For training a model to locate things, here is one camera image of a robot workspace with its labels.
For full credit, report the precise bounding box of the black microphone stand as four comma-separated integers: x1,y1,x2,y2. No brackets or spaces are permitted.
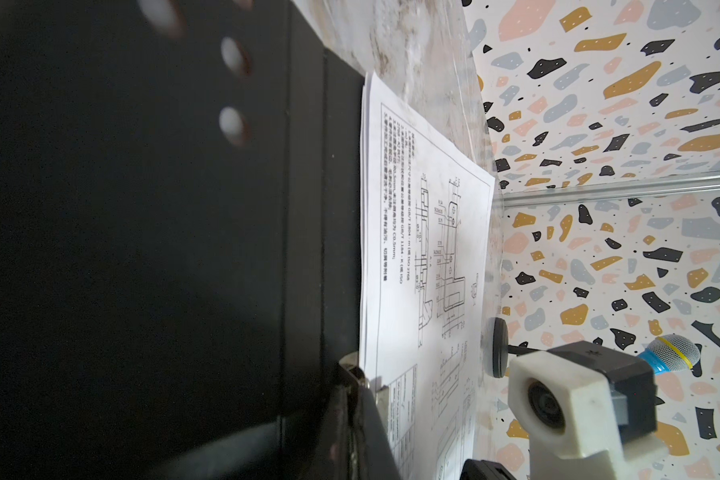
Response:
487,317,537,378

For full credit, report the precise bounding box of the blue toy microphone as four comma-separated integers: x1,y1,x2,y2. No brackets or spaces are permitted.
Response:
637,334,701,376

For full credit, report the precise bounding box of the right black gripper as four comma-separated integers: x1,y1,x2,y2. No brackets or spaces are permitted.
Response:
459,459,515,480

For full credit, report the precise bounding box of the paper sheet with diagram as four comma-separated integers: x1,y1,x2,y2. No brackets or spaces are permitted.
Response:
359,74,495,479

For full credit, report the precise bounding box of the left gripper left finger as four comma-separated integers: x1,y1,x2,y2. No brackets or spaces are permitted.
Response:
302,386,351,480

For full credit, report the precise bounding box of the metal binder clip mechanism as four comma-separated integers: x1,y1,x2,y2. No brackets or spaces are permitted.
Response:
338,351,390,428

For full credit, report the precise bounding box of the orange black binder folder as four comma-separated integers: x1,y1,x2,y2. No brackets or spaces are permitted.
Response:
0,1,333,479

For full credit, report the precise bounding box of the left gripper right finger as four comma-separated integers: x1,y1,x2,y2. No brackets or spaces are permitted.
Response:
353,386,400,480

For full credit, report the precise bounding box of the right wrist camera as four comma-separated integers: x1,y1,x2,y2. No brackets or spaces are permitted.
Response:
508,341,669,479

